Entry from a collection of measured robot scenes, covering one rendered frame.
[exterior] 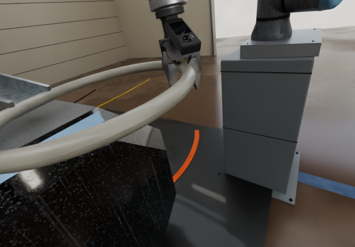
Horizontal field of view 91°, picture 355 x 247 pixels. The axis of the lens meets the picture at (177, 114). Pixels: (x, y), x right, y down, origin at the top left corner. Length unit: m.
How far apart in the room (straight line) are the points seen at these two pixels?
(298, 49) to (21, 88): 1.05
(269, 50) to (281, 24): 0.14
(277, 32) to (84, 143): 0.94
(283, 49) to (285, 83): 0.15
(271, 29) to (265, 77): 0.23
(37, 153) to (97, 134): 0.07
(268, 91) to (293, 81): 0.11
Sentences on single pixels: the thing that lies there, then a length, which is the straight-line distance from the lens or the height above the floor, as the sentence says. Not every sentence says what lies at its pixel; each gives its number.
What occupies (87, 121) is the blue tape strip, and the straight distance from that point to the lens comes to 0.59.
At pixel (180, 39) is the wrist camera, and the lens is 0.40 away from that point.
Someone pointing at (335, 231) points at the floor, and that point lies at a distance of 1.35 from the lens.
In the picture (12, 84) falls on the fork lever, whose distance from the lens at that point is 0.77.
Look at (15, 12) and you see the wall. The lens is 6.21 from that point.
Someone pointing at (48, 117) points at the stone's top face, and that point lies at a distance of 0.68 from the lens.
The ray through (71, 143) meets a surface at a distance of 0.25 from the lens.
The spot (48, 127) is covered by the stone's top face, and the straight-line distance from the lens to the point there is 0.60.
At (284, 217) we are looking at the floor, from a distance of 1.30.
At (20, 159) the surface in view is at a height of 0.96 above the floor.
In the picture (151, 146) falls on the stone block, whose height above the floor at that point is 0.65.
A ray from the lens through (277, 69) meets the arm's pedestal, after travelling 0.93.
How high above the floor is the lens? 1.07
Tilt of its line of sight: 28 degrees down
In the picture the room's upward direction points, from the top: 10 degrees counter-clockwise
